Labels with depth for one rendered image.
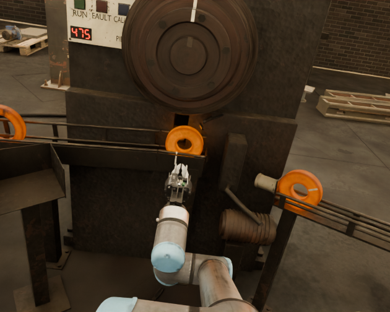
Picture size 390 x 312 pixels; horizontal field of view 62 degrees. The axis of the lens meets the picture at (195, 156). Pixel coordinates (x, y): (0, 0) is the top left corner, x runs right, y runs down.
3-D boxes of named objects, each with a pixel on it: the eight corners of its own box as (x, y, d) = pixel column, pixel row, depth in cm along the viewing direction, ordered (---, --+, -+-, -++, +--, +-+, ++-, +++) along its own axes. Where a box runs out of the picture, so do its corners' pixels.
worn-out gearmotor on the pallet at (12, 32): (15, 36, 512) (13, 21, 502) (30, 38, 513) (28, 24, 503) (0, 41, 477) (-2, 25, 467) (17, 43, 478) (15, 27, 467)
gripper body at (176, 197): (192, 173, 104) (188, 204, 96) (189, 189, 111) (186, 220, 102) (168, 170, 104) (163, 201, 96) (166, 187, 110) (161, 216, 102)
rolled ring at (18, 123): (-34, 111, 128) (-29, 108, 131) (-11, 152, 136) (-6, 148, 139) (9, 102, 126) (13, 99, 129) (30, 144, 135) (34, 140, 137)
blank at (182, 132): (168, 122, 131) (167, 125, 129) (206, 128, 132) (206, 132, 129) (164, 155, 139) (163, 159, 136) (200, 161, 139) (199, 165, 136)
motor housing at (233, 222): (203, 287, 163) (223, 201, 137) (247, 293, 163) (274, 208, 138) (203, 310, 151) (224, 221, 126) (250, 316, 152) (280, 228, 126)
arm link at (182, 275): (187, 290, 101) (190, 273, 92) (150, 285, 101) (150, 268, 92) (190, 262, 108) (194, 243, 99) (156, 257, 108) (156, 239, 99)
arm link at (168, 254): (150, 272, 92) (148, 255, 84) (156, 233, 100) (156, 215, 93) (182, 275, 92) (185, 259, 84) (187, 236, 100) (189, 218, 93)
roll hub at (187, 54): (144, 87, 115) (150, 0, 102) (222, 99, 116) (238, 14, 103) (141, 92, 110) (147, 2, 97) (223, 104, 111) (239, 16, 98)
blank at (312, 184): (290, 209, 128) (286, 213, 126) (277, 173, 127) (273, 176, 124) (329, 205, 118) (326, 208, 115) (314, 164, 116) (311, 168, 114)
